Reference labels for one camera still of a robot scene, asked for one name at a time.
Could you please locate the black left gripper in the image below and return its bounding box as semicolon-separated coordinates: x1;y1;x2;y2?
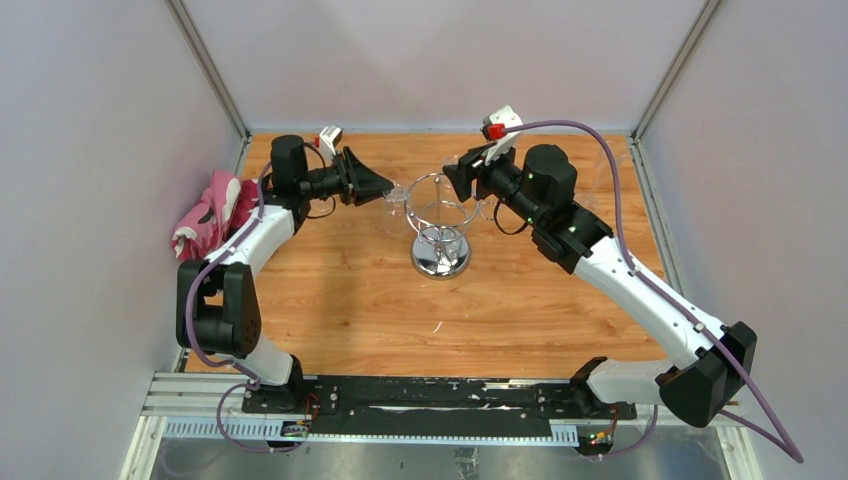
299;147;393;208

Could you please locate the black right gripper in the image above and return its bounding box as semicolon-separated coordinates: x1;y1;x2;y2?
442;138;544;229

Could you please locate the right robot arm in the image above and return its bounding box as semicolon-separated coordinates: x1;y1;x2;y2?
442;144;757;428

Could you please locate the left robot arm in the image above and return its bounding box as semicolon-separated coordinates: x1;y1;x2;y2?
176;126;394;413

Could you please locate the chrome wine glass rack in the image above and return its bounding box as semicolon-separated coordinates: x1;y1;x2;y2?
403;172;493;280

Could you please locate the pink camouflage cloth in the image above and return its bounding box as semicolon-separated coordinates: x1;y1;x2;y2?
171;169;259;262

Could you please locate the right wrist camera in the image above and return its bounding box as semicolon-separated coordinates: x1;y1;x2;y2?
481;105;524;166

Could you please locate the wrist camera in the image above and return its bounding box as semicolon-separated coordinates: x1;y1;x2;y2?
313;125;343;164
481;105;524;166

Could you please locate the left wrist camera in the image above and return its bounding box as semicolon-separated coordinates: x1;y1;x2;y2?
313;125;343;164

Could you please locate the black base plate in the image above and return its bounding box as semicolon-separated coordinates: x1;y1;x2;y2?
242;375;637;439

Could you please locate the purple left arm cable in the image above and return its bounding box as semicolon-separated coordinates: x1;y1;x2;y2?
184;162;313;456

